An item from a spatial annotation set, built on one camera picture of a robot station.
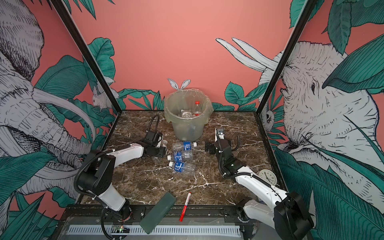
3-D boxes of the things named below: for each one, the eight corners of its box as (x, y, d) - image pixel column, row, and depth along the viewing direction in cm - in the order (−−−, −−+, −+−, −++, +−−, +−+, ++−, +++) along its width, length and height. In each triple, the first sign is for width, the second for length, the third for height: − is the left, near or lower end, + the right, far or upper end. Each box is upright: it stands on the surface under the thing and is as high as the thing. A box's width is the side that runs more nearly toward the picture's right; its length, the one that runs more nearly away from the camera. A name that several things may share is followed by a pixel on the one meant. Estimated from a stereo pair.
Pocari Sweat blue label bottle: (175, 164, 94) (174, 160, 89) (173, 156, 97) (172, 152, 93) (192, 159, 96) (192, 154, 92) (190, 151, 100) (190, 147, 95)
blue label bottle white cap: (169, 174, 89) (167, 170, 85) (170, 165, 93) (169, 160, 89) (195, 174, 90) (195, 170, 85) (195, 165, 94) (195, 160, 89)
